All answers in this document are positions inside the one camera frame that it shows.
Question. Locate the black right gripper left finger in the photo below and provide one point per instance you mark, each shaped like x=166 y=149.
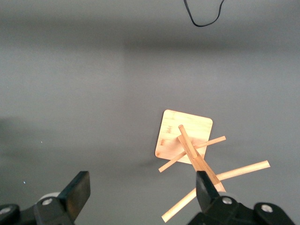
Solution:
x=77 y=192

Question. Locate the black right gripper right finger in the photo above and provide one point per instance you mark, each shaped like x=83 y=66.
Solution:
x=206 y=194

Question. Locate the wooden mug tree rack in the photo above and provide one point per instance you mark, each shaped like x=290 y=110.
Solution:
x=185 y=124

